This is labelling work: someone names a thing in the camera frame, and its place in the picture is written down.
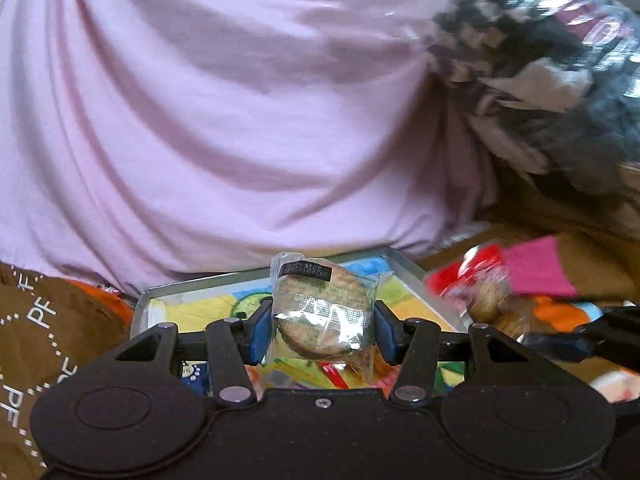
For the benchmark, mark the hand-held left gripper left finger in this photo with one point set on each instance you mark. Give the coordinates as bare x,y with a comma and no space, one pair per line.
259,332

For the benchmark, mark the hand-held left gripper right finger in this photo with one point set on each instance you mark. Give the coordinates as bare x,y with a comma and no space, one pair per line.
385,330

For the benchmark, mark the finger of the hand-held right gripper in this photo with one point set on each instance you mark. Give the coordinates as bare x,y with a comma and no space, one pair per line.
555,346

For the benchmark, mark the clear cookie packet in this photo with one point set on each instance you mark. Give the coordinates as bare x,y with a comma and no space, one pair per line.
320,310

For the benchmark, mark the metal tray with colourful print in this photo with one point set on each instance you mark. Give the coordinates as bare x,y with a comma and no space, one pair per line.
165,306

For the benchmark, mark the red snack packet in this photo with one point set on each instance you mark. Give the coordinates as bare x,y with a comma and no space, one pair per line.
475,270

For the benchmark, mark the clear bag of snacks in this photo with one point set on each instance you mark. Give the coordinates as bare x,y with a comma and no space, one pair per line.
540,60

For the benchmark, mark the blue snack packet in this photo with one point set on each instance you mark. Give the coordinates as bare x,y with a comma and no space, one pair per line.
193,377

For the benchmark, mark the brown patterned blanket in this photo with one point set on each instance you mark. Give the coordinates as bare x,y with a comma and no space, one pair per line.
55,340

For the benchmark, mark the pink cloth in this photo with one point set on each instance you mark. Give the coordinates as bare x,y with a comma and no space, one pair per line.
225,110

